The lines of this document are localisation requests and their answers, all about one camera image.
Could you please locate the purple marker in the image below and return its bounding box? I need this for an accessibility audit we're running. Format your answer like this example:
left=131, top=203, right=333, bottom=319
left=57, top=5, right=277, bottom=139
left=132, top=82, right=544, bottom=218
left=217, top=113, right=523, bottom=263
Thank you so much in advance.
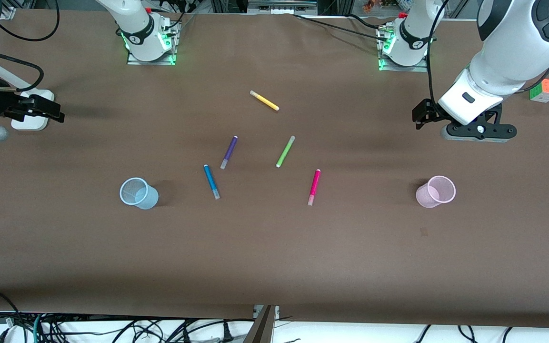
left=220, top=136, right=239, bottom=170

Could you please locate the yellow marker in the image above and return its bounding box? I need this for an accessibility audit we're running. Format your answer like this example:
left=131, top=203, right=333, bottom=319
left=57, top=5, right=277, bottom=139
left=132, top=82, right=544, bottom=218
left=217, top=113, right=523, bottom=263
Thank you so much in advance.
left=250, top=90, right=280, bottom=111

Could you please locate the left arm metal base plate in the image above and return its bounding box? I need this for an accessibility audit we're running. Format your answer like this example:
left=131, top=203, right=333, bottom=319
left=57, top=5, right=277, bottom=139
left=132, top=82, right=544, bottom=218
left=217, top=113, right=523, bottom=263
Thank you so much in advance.
left=378, top=24, right=430, bottom=72

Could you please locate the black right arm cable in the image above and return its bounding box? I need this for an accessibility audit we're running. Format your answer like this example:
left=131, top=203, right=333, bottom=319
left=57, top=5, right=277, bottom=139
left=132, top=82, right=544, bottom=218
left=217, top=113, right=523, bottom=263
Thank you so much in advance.
left=0, top=0, right=60, bottom=92

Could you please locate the colourful puzzle cube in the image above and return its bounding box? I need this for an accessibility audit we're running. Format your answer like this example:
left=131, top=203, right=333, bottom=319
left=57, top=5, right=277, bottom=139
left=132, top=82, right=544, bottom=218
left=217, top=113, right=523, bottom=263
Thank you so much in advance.
left=529, top=79, right=549, bottom=103

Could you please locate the pink marker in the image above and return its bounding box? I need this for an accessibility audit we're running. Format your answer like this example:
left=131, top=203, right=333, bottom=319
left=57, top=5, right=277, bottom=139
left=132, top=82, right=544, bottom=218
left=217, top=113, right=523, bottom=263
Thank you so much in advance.
left=308, top=169, right=321, bottom=206

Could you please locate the green marker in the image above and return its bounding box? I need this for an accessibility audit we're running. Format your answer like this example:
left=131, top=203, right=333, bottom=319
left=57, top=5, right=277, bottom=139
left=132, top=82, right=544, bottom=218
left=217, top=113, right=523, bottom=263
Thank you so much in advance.
left=276, top=135, right=296, bottom=168

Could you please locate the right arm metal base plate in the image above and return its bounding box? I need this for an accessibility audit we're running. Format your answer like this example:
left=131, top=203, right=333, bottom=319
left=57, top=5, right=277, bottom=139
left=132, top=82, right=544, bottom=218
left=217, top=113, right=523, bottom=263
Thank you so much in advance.
left=127, top=19, right=180, bottom=66

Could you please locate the metal table frame post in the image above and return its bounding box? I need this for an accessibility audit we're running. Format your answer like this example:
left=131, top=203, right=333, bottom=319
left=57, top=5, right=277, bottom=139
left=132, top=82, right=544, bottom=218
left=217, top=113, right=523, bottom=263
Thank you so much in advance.
left=243, top=305, right=280, bottom=343

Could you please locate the translucent blue plastic cup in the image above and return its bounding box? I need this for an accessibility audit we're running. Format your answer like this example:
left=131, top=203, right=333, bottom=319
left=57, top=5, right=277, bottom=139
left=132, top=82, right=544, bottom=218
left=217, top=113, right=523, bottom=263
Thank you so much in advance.
left=120, top=177, right=160, bottom=210

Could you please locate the translucent pink plastic cup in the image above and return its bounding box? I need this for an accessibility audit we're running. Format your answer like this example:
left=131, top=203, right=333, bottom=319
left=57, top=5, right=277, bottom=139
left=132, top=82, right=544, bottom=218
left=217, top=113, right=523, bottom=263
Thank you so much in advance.
left=416, top=175, right=457, bottom=209

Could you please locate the brown table cover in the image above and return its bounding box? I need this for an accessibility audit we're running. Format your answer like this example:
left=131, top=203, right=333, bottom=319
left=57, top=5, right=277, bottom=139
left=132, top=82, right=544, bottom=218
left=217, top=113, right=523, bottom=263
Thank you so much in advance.
left=0, top=9, right=549, bottom=329

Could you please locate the black cable on table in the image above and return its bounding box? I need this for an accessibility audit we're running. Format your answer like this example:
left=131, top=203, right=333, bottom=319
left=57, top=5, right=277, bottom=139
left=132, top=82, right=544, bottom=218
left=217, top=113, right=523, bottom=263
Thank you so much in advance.
left=293, top=13, right=389, bottom=42

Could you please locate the blue marker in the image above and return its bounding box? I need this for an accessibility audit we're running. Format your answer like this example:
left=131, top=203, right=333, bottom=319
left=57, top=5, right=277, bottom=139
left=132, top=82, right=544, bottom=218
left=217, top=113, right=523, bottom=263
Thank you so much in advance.
left=203, top=164, right=220, bottom=200

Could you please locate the grey equipment box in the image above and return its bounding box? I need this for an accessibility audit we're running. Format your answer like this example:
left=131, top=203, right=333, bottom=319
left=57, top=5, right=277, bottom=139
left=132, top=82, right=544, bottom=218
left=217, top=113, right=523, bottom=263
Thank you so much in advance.
left=247, top=0, right=319, bottom=15

